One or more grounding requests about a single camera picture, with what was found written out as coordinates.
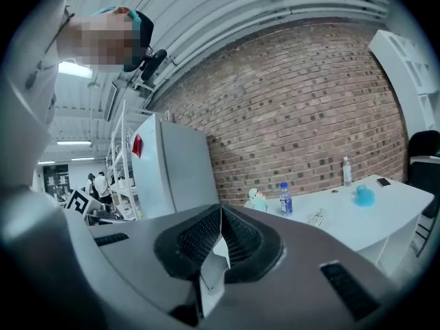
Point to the white metal shelf rack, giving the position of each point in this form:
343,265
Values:
125,187

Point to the person's head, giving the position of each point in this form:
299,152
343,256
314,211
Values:
103,40

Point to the white bookcase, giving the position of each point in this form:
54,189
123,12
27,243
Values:
388,64

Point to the clear plastic bottle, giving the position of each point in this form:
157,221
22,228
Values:
347,174

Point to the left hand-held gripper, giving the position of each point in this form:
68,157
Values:
82,203

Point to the blue plastic toy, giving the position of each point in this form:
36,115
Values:
364,196

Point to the small metal frame item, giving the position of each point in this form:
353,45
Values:
316,218

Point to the black white patterned board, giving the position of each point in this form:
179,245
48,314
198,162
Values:
55,181

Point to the white desk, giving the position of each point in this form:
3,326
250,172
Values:
343,215

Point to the black head-worn camera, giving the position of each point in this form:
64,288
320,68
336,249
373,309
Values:
153,64

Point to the red paper ornament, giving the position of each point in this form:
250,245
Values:
137,146

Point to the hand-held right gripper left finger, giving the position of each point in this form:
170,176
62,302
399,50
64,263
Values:
137,253

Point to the white refrigerator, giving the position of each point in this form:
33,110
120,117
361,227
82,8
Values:
185,170

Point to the ceiling fluorescent light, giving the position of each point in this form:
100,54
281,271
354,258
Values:
46,162
82,159
74,143
74,69

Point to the black folding chair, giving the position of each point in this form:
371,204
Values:
424,143

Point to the ceiling air vent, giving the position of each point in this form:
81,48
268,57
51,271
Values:
111,101

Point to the blue label water bottle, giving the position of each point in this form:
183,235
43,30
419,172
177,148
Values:
285,201

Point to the black phone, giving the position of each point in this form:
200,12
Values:
383,182

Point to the person's white shirt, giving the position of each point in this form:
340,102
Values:
24,98

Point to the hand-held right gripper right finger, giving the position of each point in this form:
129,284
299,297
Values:
302,246

